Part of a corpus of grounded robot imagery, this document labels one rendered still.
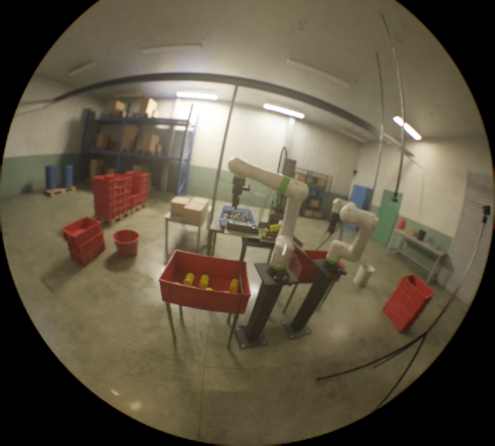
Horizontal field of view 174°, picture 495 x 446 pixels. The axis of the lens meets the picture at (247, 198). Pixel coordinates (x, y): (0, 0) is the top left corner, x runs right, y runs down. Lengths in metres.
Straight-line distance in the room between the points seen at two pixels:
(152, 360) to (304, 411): 1.32
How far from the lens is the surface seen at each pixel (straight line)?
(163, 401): 1.63
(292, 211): 1.16
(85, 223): 3.13
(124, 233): 3.03
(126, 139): 7.06
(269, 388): 1.71
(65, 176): 6.96
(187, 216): 2.75
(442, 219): 6.10
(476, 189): 5.97
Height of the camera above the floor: 1.60
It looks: 11 degrees down
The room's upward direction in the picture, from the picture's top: 11 degrees clockwise
